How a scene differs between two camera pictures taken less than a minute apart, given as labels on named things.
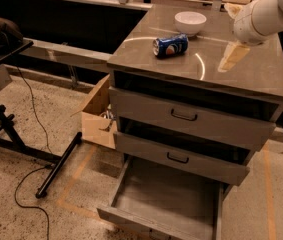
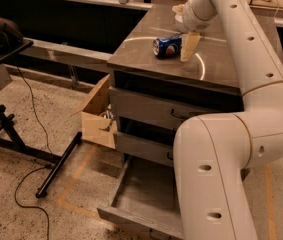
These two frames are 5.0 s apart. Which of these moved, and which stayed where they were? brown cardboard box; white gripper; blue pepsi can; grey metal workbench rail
Moved: white gripper
Stayed: blue pepsi can; brown cardboard box; grey metal workbench rail
